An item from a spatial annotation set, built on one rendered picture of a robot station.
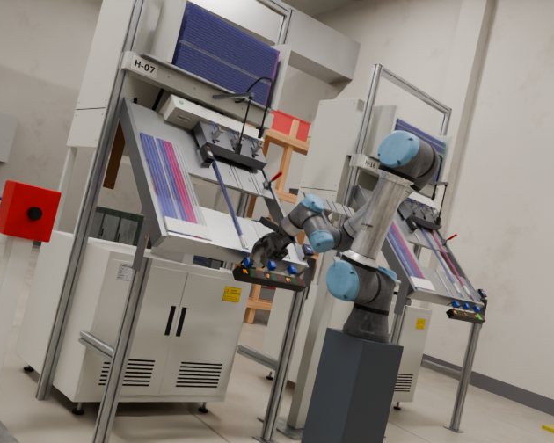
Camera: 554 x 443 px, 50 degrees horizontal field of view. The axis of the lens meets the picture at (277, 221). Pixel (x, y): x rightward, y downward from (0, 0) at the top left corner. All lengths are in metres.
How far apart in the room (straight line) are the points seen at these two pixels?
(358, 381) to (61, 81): 8.73
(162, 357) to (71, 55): 8.13
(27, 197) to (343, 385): 1.10
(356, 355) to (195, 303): 0.86
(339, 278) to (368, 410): 0.43
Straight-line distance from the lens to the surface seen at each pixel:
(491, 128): 6.11
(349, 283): 1.78
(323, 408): 1.97
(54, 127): 10.03
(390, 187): 1.79
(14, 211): 1.91
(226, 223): 2.25
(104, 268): 2.27
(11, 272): 1.95
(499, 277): 5.65
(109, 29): 2.81
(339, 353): 1.92
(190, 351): 2.53
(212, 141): 2.50
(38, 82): 10.03
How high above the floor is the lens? 0.75
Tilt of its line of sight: 3 degrees up
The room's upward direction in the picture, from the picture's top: 13 degrees clockwise
